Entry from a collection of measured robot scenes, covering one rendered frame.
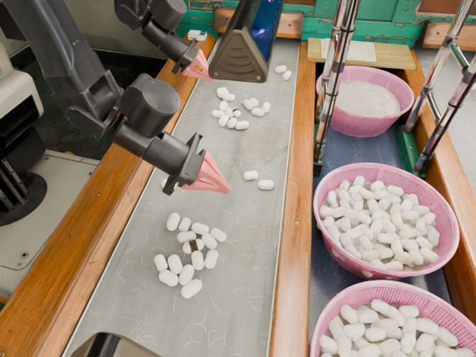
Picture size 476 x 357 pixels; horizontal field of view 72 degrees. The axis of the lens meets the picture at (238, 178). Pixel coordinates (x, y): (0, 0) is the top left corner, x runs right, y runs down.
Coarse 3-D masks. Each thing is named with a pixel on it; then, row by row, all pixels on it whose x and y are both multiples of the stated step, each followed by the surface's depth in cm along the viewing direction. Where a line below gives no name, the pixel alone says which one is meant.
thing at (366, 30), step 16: (192, 16) 117; (208, 16) 116; (304, 16) 111; (176, 32) 122; (208, 32) 120; (304, 32) 115; (320, 32) 113; (368, 32) 111; (384, 32) 110; (400, 32) 109; (416, 32) 108; (416, 48) 117; (320, 64) 122
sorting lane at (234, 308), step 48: (288, 48) 117; (192, 96) 96; (240, 96) 96; (288, 96) 96; (240, 144) 81; (288, 144) 81; (144, 192) 71; (192, 192) 71; (240, 192) 71; (144, 240) 63; (240, 240) 63; (96, 288) 56; (144, 288) 56; (240, 288) 56; (144, 336) 51; (192, 336) 51; (240, 336) 51
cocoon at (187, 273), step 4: (188, 264) 57; (184, 268) 56; (188, 268) 56; (192, 268) 57; (184, 272) 56; (188, 272) 56; (192, 272) 56; (180, 276) 56; (184, 276) 55; (188, 276) 56; (192, 276) 56; (180, 280) 55; (184, 280) 55; (188, 280) 55; (184, 284) 55
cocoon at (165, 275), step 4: (160, 272) 56; (164, 272) 56; (168, 272) 56; (160, 276) 56; (164, 276) 55; (168, 276) 55; (172, 276) 55; (176, 276) 56; (164, 280) 55; (168, 280) 55; (172, 280) 55; (176, 280) 55; (168, 284) 55; (172, 284) 55
